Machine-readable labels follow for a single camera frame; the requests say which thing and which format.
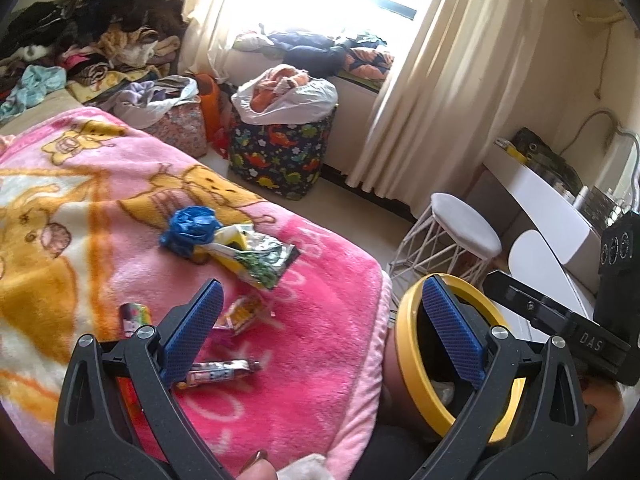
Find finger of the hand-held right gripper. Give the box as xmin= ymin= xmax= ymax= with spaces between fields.
xmin=482 ymin=270 xmax=593 ymax=343

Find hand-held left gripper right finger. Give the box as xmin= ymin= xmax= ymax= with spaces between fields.
xmin=410 ymin=276 xmax=588 ymax=480

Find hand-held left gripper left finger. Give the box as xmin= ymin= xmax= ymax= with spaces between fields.
xmin=52 ymin=279 xmax=226 ymax=480

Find silver pink candy wrapper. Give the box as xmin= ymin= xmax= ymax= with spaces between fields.
xmin=175 ymin=357 xmax=263 ymax=391

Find black bin with yellow rim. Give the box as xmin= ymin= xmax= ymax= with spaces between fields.
xmin=392 ymin=274 xmax=527 ymax=445

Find yellow orange candy wrapper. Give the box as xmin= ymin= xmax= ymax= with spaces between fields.
xmin=215 ymin=294 xmax=273 ymax=335

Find colourful printed small wrapper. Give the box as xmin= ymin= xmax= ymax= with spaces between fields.
xmin=119 ymin=302 xmax=152 ymax=337

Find green yellow snack bag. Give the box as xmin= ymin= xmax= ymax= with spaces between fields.
xmin=200 ymin=224 xmax=301 ymax=290

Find blue plastic bag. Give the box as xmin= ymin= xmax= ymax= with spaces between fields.
xmin=160 ymin=206 xmax=221 ymax=258

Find person's right hand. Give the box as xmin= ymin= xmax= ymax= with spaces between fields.
xmin=585 ymin=377 xmax=626 ymax=433

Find person's left hand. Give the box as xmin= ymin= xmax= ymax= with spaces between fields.
xmin=239 ymin=452 xmax=278 ymax=480

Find white vanity table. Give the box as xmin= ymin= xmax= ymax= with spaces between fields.
xmin=482 ymin=152 xmax=608 ymax=266

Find pink printed blanket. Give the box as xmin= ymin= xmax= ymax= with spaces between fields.
xmin=0 ymin=106 xmax=393 ymax=480

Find person's black pants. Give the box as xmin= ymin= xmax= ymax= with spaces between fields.
xmin=347 ymin=417 xmax=436 ymax=480

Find white fluffy cloth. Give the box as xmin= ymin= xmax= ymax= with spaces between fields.
xmin=277 ymin=454 xmax=328 ymax=480

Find dinosaur print storage bag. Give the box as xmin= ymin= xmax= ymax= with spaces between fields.
xmin=227 ymin=105 xmax=337 ymax=202

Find pink floral storage bag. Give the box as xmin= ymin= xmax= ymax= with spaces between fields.
xmin=145 ymin=102 xmax=208 ymax=158

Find orange bag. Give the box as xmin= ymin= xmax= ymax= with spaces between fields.
xmin=192 ymin=74 xmax=233 ymax=148

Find white grey cloth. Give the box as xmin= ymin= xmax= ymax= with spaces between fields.
xmin=114 ymin=76 xmax=198 ymax=128

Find wide cream curtain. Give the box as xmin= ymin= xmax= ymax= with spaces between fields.
xmin=345 ymin=0 xmax=576 ymax=221

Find white plastic bag of clothes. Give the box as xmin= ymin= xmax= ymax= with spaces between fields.
xmin=232 ymin=65 xmax=338 ymax=126

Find grey bed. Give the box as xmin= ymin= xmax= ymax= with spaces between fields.
xmin=0 ymin=87 xmax=86 ymax=136

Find light blue cloth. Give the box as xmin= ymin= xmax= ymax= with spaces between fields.
xmin=0 ymin=65 xmax=68 ymax=121

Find clothes on windowsill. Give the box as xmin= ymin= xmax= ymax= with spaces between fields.
xmin=235 ymin=22 xmax=396 ymax=81

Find narrow cream curtain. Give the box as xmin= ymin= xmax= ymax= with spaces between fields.
xmin=180 ymin=0 xmax=236 ymax=81

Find pile of dark clothes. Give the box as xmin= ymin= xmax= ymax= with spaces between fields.
xmin=0 ymin=0 xmax=188 ymax=106

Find white wire-frame stool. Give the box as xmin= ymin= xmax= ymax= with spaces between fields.
xmin=389 ymin=192 xmax=502 ymax=301

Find white wall pipe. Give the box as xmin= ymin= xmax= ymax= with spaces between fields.
xmin=575 ymin=9 xmax=627 ymax=27

